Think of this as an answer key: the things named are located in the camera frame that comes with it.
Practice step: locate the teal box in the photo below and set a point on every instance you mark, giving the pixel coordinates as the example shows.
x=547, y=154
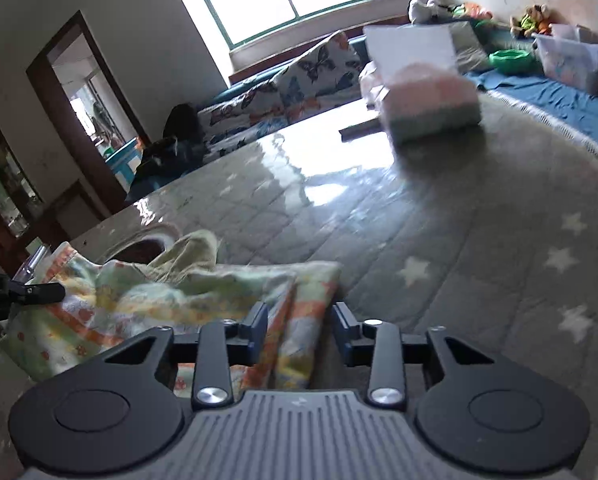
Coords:
x=124, y=165

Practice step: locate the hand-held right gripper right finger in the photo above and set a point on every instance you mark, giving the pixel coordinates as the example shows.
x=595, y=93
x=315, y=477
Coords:
x=340, y=322

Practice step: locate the quilted star table cover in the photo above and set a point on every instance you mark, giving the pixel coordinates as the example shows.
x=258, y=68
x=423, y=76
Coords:
x=429, y=220

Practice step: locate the patterned mattress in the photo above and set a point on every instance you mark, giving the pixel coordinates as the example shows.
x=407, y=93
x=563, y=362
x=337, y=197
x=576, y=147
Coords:
x=574, y=132

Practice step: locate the green bowl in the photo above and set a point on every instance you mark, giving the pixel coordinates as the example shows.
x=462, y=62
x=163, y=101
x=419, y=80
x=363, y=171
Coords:
x=511, y=61

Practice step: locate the white tissue sheet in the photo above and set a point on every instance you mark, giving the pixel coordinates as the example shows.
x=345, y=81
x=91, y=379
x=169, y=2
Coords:
x=409, y=47

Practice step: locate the orange and green toy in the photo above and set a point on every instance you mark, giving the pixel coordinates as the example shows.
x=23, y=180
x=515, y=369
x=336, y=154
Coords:
x=471, y=10

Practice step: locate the dark wooden glass cabinet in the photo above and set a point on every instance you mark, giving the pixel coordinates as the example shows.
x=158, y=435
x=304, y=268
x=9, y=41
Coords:
x=9, y=195

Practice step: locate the brown door frame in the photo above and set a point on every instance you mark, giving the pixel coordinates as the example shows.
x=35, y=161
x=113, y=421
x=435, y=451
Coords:
x=54, y=105

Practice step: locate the blue bed sheet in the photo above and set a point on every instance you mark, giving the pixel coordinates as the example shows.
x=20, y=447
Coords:
x=544, y=95

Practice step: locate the brown plush toy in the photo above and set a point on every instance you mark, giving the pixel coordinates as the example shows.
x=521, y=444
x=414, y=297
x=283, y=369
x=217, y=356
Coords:
x=531, y=20

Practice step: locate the white plush toy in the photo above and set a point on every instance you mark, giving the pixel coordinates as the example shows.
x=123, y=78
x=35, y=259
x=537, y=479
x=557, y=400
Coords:
x=424, y=10

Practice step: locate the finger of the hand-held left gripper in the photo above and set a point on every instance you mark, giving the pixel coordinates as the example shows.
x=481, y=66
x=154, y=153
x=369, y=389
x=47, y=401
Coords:
x=39, y=294

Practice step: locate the small clear plastic box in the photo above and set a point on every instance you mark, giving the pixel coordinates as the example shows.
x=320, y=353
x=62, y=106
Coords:
x=569, y=32

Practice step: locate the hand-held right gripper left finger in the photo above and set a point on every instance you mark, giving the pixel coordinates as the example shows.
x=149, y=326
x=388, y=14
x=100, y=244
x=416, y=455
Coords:
x=259, y=322

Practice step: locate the butterfly patterned pillow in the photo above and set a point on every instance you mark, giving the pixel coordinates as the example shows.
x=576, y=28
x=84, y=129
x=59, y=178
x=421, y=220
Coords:
x=299, y=80

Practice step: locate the clear plastic storage box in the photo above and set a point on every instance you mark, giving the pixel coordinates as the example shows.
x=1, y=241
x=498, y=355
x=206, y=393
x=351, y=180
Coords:
x=574, y=65

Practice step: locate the black bag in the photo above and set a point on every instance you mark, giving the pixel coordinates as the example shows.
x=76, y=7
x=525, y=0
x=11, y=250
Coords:
x=174, y=150

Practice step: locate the grey pillow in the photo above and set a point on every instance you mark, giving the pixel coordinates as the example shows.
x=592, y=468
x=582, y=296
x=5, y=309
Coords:
x=466, y=45

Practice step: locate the pastel tissue pack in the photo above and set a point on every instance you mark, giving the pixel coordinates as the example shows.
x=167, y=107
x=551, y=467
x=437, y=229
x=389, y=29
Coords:
x=429, y=105

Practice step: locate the pastel printed child pajama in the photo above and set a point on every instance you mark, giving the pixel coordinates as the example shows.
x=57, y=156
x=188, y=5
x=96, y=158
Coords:
x=179, y=300

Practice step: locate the dark flat bar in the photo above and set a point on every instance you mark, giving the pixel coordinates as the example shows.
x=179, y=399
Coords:
x=361, y=129

